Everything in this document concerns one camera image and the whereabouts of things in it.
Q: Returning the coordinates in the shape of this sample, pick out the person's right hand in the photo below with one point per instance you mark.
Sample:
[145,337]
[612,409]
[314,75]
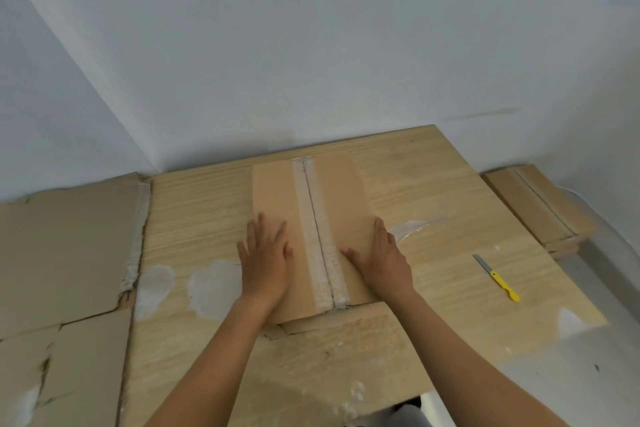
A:
[387,266]

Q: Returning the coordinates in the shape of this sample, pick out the person's left hand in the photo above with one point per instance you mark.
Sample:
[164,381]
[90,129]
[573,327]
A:
[265,266]

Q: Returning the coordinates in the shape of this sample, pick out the person's right forearm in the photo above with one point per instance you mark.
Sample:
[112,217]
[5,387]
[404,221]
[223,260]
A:
[465,366]

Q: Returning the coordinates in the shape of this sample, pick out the yellow utility knife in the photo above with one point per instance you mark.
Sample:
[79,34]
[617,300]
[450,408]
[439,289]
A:
[502,284]

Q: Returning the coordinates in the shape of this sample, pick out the light wooden table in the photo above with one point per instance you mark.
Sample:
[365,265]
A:
[425,181]

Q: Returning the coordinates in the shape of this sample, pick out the brown cardboard box yellow sides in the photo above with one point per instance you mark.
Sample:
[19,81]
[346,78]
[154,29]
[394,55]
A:
[65,241]

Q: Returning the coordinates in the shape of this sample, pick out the person's left forearm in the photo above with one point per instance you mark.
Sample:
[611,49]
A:
[215,366]

